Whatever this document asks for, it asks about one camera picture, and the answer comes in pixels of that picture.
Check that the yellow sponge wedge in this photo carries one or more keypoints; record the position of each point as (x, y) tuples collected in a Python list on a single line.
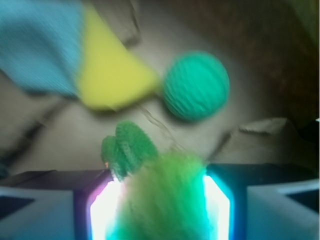
[(110, 77)]

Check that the light blue cloth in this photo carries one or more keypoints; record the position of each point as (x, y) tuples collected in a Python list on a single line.
[(40, 44)]

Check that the green plush animal toy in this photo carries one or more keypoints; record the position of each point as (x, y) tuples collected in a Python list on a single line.
[(162, 194)]

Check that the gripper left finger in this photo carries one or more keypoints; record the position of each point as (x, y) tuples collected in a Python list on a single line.
[(57, 205)]

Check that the green dimpled ball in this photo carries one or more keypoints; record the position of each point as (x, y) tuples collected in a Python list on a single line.
[(196, 86)]

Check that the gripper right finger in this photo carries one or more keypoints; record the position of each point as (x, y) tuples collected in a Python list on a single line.
[(262, 202)]

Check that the brown paper bag tray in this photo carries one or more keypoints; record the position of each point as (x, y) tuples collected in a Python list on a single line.
[(273, 93)]

